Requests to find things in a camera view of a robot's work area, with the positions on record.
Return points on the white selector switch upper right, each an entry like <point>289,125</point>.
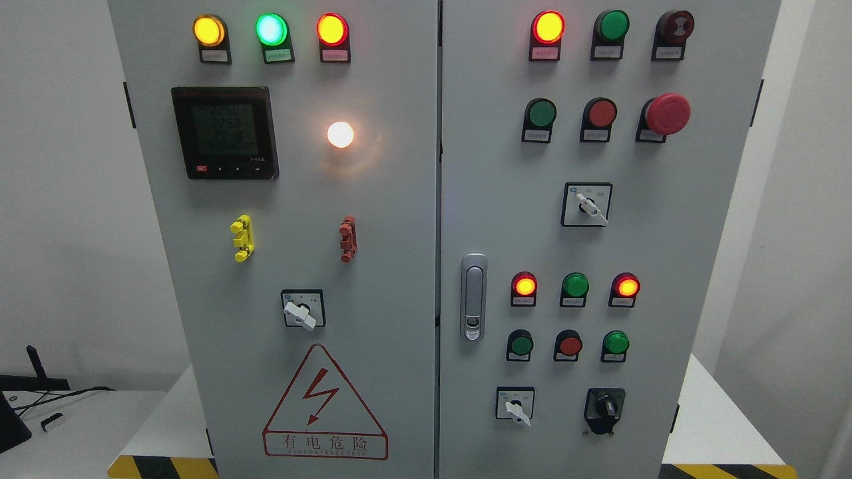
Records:
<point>586,204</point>

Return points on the red lit indicator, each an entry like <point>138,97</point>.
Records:
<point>624,290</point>
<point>523,290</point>
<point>545,41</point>

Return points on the green push button lower right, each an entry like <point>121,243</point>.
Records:
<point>615,346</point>

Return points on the black rotary knob switch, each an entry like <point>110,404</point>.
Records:
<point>603,408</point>

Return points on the black digital power meter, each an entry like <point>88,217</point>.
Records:
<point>226,133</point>

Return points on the green push button upper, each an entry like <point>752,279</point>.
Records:
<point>539,117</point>

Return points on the red emergency stop mushroom button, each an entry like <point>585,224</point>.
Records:
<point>661,116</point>

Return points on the red push button lower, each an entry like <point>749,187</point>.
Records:
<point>567,346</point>

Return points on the red lit indicator top right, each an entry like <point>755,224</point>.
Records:
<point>545,41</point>

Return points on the green indicator middle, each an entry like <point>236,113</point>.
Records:
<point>574,290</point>

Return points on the silver door latch handle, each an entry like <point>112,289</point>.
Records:
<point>473,296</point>

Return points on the green indicator top right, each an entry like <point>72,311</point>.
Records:
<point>609,32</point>

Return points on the yellow indicator light top left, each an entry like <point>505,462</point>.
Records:
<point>211,34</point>

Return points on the grey electrical cabinet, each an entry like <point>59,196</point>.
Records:
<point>436,93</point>

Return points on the red electric hazard warning sticker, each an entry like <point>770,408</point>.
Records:
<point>321,415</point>

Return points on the white lit indicator lamp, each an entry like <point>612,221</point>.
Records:
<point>340,134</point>

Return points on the red lit indicator middle right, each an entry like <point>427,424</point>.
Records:
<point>624,290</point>

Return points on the yellow terminal block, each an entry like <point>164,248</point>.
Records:
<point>243,238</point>

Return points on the white usb dongle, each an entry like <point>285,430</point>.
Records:
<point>51,422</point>

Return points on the green lit indicator light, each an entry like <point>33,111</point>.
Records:
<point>274,36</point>

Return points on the green push button lower left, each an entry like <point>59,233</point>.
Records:
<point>519,346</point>

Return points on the white selector switch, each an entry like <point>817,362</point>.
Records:
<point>515,404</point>
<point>586,204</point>

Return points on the red lit indicator middle left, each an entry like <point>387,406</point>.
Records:
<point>523,290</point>

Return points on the white selector switch lower right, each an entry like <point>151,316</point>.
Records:
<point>515,404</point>

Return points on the red push button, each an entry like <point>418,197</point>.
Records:
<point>567,346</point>
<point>598,116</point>

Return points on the red push button upper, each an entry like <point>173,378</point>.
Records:
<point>598,116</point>

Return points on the black device with antenna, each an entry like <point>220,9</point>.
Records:
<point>39,382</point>

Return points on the red terminal block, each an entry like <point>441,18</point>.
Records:
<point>348,242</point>

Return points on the black monitor corner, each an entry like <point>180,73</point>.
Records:
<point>13,431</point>

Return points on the white selector switch left door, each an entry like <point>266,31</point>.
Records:
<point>303,308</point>

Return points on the green push button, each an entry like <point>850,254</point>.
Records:
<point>519,346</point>
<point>615,346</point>
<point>539,117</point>

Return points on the dark red buzzer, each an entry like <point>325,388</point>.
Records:
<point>671,34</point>

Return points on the orange indicator light left door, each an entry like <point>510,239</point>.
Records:
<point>332,32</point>

